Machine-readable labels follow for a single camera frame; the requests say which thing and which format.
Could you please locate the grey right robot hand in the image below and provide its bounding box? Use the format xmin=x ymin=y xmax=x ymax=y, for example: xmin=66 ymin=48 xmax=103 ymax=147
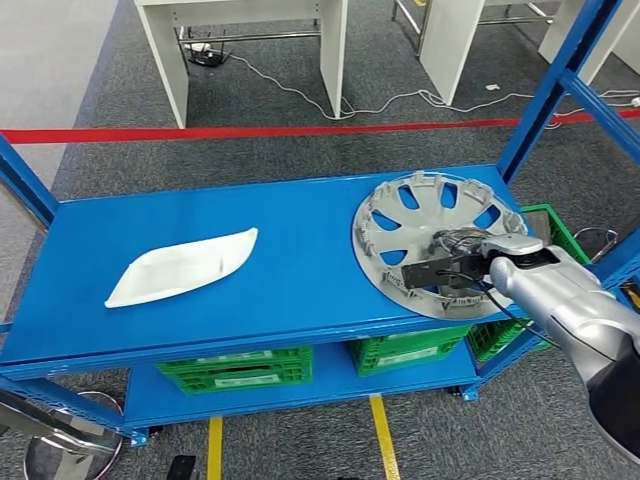
xmin=428 ymin=228 xmax=494 ymax=262

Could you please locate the grey plastic wheel cover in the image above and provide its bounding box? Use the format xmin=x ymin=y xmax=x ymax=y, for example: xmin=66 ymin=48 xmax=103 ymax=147
xmin=351 ymin=170 xmax=530 ymax=323

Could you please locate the blue metal shelf rack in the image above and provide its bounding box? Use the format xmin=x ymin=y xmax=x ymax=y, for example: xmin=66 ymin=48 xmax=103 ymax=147
xmin=0 ymin=0 xmax=640 ymax=448

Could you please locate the white curved plastic part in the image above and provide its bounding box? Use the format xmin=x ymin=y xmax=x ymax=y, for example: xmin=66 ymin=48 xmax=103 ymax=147
xmin=103 ymin=227 xmax=260 ymax=310

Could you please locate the grey brown flat panel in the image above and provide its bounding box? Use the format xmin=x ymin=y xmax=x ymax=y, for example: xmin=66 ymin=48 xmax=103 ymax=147
xmin=525 ymin=211 xmax=549 ymax=241

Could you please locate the green plastic crate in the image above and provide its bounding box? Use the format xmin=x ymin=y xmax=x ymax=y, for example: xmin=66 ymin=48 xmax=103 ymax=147
xmin=467 ymin=203 xmax=592 ymax=364
xmin=348 ymin=324 xmax=473 ymax=379
xmin=155 ymin=345 xmax=315 ymax=396

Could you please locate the chrome stanchion base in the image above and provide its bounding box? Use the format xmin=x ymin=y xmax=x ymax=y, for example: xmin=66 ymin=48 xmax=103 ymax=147
xmin=572 ymin=227 xmax=620 ymax=265
xmin=23 ymin=390 xmax=124 ymax=480

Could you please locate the white desk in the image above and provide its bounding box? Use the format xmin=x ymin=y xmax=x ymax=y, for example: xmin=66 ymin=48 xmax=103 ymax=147
xmin=134 ymin=0 xmax=349 ymax=129
xmin=539 ymin=0 xmax=640 ymax=84
xmin=392 ymin=0 xmax=558 ymax=107

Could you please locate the red floor tape line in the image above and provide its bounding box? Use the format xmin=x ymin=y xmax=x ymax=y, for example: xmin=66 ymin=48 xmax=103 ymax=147
xmin=0 ymin=109 xmax=640 ymax=146

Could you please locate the black router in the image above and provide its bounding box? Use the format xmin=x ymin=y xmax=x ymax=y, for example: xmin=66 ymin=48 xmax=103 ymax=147
xmin=187 ymin=42 xmax=232 ymax=69

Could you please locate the yellow floor tape square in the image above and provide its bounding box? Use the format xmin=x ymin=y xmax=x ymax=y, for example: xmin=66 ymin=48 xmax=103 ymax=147
xmin=206 ymin=395 xmax=402 ymax=480

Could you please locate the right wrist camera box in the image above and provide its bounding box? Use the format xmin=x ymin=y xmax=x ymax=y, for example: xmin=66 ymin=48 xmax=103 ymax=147
xmin=401 ymin=253 xmax=491 ymax=291

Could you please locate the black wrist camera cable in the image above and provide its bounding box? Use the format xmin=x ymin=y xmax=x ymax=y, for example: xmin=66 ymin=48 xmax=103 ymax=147
xmin=437 ymin=268 xmax=564 ymax=350

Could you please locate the white floor cable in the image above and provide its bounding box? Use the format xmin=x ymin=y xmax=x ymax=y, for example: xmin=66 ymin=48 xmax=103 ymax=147
xmin=227 ymin=52 xmax=640 ymax=127

